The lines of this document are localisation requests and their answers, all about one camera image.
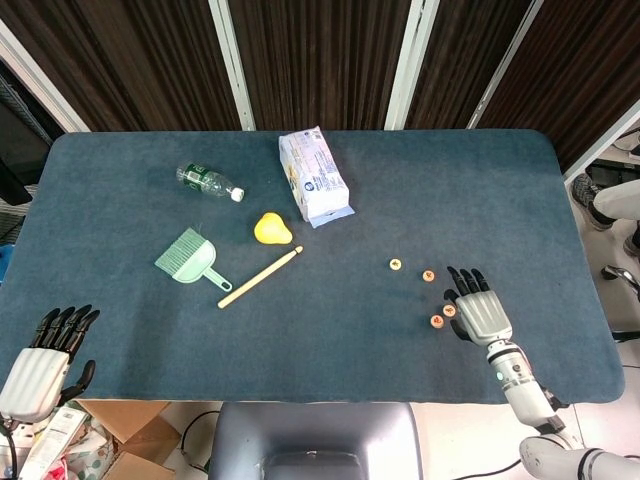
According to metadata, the wooden stick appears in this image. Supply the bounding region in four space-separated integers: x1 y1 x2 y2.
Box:
216 243 305 310

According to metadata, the white aluminium partition post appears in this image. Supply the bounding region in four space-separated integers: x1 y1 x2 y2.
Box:
0 19 91 134
562 99 640 184
467 0 544 130
384 0 441 130
208 0 256 132

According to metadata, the grey sneaker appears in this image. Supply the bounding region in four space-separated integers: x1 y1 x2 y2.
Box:
571 173 614 231

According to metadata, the green dustpan brush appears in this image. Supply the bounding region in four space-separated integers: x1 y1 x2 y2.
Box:
172 243 234 294

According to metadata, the floral patterned bag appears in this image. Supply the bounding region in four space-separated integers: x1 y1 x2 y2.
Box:
59 424 119 480

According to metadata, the white tissue pack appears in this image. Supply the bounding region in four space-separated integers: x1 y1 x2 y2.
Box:
277 127 357 230

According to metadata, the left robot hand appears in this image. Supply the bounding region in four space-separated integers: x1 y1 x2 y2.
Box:
0 304 101 424

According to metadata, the black chrome chair base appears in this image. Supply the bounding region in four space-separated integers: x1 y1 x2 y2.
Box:
599 263 640 301

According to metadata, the brown cardboard box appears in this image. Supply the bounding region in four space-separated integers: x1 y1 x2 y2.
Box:
74 399 184 466

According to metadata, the green mini brush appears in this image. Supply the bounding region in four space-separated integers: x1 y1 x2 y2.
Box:
153 227 202 276

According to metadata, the blue felt table cover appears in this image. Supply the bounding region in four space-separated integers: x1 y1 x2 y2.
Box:
0 128 626 405

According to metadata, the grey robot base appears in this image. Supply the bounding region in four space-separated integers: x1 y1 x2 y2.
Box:
207 402 424 480

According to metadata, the white printed carton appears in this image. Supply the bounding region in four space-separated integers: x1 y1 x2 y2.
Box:
19 404 91 480

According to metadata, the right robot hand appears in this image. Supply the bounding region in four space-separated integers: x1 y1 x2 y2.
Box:
442 266 515 347

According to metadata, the clear plastic water bottle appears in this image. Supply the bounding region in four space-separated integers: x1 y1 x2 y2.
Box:
175 160 246 203

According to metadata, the person's leg in white trousers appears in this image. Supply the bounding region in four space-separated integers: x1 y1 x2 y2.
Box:
592 179 640 221

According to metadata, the yellow pear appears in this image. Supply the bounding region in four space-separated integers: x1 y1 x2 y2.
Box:
253 211 295 246

